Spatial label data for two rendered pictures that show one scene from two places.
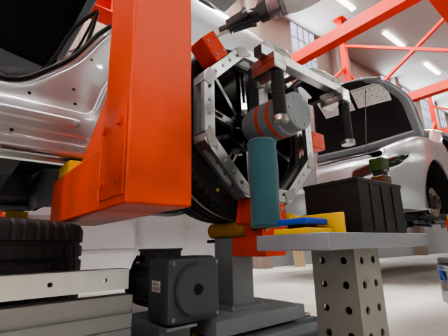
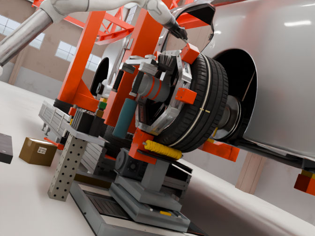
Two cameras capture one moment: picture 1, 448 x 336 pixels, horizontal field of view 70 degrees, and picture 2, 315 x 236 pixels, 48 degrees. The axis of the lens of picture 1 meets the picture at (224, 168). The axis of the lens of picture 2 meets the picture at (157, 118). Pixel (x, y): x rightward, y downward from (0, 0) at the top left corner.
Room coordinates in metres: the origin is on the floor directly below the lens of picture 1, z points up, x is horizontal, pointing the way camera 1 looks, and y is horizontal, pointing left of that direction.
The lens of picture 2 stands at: (1.63, -2.30, 0.64)
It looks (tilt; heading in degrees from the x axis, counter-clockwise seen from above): 1 degrees up; 103
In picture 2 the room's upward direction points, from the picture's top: 20 degrees clockwise
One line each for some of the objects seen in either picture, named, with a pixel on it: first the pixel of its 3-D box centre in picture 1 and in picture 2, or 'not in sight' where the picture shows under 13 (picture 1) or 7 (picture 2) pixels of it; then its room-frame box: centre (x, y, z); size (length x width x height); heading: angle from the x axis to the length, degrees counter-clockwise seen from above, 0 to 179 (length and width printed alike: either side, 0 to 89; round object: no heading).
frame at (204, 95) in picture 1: (260, 126); (160, 91); (1.08, -0.13, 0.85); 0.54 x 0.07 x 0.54; 130
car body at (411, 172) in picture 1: (406, 176); not in sight; (5.17, -3.01, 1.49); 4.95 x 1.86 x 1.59; 130
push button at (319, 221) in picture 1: (302, 225); not in sight; (0.63, -0.15, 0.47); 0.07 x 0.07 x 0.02; 40
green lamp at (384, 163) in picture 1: (379, 165); (102, 105); (0.87, -0.43, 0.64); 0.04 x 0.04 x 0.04; 40
